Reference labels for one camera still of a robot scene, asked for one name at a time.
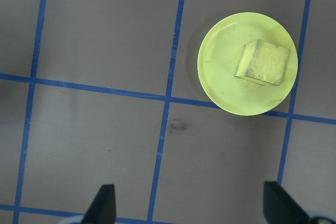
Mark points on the yellow foam block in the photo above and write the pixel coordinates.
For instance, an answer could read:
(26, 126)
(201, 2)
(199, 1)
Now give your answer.
(265, 62)

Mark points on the yellow plastic plate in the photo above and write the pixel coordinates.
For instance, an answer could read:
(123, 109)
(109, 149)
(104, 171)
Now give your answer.
(220, 77)

